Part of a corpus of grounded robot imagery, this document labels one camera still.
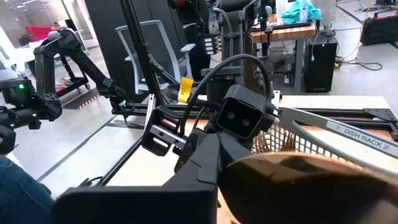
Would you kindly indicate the black cart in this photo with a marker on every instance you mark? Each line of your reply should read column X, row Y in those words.
column 71, row 84

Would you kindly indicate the black equipment case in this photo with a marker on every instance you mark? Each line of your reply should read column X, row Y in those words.
column 379, row 29

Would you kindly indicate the silver metal bracket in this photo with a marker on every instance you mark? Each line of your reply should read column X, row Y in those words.
column 150, row 109

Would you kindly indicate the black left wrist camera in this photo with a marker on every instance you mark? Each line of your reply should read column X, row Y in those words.
column 242, row 115

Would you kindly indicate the grey mesh cutlery basket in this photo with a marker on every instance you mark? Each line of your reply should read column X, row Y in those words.
column 357, row 137

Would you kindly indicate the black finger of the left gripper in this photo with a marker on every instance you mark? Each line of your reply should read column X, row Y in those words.
column 192, row 143

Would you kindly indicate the black background robot arm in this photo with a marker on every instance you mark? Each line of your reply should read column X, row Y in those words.
column 46, row 62

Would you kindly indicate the grey office chair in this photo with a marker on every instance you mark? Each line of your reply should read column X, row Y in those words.
column 155, row 46

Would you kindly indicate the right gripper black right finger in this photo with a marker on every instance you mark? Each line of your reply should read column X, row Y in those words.
column 231, row 149

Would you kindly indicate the black computer tower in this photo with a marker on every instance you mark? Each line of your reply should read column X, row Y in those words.
column 320, row 65

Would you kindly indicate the black frame strut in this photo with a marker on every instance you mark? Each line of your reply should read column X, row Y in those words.
column 140, row 46

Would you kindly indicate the teal bag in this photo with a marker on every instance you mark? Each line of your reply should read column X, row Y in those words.
column 301, row 12

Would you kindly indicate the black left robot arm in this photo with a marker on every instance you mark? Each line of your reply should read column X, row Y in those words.
column 233, row 40

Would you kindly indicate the black button box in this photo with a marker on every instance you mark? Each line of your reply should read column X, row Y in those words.
column 212, row 44

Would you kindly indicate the person's leg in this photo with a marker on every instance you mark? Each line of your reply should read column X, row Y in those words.
column 21, row 193

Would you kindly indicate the red object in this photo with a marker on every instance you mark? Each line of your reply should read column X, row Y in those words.
column 40, row 32

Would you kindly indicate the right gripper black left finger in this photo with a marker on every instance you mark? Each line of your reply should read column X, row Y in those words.
column 186, row 199

